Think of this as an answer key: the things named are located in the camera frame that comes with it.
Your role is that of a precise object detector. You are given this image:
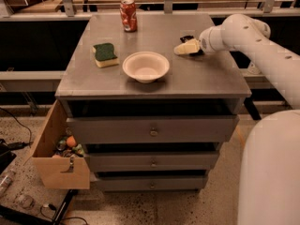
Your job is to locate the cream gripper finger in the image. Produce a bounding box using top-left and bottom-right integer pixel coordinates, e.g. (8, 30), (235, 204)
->
(173, 38), (201, 55)

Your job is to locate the black rxbar chocolate bar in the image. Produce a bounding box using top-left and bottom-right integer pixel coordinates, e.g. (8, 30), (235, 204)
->
(180, 35), (203, 56)

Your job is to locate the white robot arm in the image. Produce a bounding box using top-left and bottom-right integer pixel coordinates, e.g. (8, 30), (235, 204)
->
(173, 14), (300, 225)

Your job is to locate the white paper bowl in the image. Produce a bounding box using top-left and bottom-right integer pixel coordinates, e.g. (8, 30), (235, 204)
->
(122, 52), (170, 83)

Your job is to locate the grey drawer cabinet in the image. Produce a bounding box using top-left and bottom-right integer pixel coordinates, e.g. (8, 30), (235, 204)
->
(56, 12), (250, 181)

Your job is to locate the red soda can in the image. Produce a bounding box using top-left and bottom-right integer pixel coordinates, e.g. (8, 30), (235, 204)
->
(120, 0), (138, 32)

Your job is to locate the green yellow sponge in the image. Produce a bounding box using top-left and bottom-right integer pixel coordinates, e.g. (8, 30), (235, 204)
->
(93, 43), (119, 68)

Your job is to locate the top grey drawer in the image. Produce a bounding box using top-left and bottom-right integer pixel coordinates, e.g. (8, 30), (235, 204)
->
(67, 115), (239, 144)

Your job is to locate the grey drawer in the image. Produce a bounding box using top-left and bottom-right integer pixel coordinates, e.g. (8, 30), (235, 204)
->
(67, 115), (239, 144)
(96, 175), (208, 192)
(85, 152), (218, 173)

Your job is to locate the middle grey drawer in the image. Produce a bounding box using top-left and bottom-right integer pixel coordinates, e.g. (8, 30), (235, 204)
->
(85, 152), (218, 173)

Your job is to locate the orange fruit in drawer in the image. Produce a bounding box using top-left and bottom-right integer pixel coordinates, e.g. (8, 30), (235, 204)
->
(66, 136), (77, 147)

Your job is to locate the bottom grey drawer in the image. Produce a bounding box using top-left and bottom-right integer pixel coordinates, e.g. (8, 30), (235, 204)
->
(96, 175), (208, 192)

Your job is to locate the open wooden side drawer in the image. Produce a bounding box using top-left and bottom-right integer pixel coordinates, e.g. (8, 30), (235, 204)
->
(31, 100), (90, 189)

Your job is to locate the clear glass jar on floor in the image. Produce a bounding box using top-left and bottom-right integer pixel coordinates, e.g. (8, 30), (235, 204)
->
(18, 194), (35, 209)

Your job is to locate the plastic water bottle on floor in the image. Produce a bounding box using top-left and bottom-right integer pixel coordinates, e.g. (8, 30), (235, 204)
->
(0, 169), (16, 197)

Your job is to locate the black cable on floor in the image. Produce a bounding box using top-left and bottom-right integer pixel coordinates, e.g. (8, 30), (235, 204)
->
(0, 106), (34, 148)

